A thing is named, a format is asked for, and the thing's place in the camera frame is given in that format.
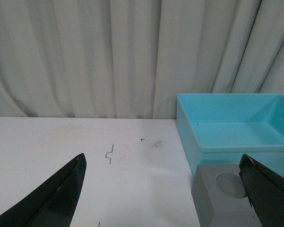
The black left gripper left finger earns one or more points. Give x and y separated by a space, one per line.
53 203

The light blue plastic box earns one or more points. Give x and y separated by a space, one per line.
220 128

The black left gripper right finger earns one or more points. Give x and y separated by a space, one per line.
265 191

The gray cube with round hole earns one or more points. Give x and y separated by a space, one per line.
220 198

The white pleated curtain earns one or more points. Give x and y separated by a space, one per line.
130 58

